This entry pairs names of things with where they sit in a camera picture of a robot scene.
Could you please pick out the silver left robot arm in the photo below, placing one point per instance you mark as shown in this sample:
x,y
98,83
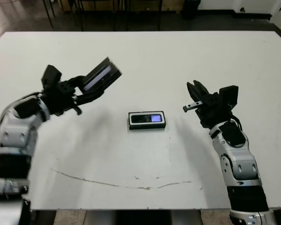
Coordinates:
x,y
14,133

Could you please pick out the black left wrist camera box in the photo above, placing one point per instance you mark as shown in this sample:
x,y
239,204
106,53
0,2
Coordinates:
x,y
51,76

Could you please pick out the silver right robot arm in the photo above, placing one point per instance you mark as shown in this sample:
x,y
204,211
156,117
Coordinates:
x,y
241,164

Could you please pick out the black box base white insert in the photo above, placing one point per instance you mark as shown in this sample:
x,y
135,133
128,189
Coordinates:
x,y
146,126

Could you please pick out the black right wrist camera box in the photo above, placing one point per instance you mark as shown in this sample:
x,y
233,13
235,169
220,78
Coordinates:
x,y
229,97

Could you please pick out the black box lid with window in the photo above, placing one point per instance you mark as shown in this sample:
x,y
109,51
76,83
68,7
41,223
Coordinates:
x,y
103,75

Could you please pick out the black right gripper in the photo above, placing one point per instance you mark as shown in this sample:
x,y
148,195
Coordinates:
x,y
213,110

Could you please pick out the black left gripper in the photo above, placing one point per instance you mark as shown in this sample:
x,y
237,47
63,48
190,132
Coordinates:
x,y
61,100

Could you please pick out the black chair mesh backrest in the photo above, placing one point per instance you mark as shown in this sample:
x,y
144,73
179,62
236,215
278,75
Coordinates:
x,y
82,18

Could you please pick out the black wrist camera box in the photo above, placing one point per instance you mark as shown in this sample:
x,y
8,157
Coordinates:
x,y
51,76
229,97

